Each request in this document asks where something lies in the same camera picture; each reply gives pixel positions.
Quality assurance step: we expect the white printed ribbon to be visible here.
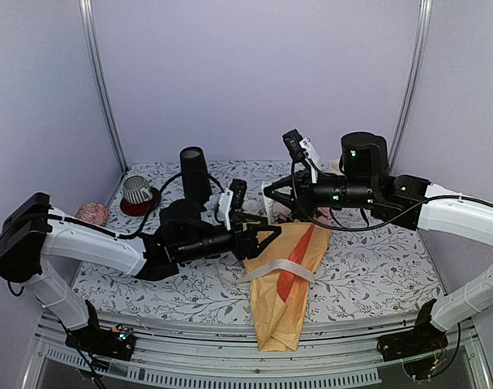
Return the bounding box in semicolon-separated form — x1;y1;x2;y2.
234;182;320;284

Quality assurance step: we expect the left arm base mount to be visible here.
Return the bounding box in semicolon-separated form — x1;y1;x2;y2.
65;300;136;361

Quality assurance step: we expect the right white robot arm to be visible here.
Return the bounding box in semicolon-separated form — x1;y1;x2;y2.
264;130;493;353

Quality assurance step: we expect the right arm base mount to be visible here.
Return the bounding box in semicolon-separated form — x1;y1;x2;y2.
376;299;448;361

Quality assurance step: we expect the right aluminium frame post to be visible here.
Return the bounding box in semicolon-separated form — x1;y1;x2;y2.
388;0;432;171

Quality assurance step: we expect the red round coaster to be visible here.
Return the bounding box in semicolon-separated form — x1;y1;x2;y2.
119;187;161;216

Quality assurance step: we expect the left aluminium frame post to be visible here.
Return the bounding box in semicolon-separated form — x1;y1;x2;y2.
79;0;129;173

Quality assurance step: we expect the striped ceramic cup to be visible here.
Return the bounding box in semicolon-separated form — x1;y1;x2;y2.
122;175;153;205

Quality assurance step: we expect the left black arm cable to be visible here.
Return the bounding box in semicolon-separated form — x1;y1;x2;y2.
0;172;227;297

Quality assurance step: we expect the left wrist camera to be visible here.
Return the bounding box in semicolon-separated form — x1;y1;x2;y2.
216;178;247;231

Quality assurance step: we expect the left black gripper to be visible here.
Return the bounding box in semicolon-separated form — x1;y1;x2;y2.
177;213;283;265

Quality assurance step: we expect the aluminium front rail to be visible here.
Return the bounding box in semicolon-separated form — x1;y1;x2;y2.
31;311;478;386

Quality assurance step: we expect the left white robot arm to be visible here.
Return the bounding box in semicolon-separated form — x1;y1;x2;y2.
0;192;282;352

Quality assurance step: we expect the tall black vase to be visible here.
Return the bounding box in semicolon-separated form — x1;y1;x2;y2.
179;146;212;207

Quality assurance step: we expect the aluminium frame post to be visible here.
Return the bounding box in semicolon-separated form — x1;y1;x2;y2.
79;0;129;173
388;0;432;171

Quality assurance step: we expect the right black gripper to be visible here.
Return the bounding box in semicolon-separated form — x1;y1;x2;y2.
264;166;377;220

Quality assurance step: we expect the floral patterned tablecloth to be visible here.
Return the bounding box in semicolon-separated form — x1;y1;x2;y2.
71;160;442;325

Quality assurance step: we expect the white ceramic mug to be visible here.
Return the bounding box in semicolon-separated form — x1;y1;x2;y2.
330;160;344;175

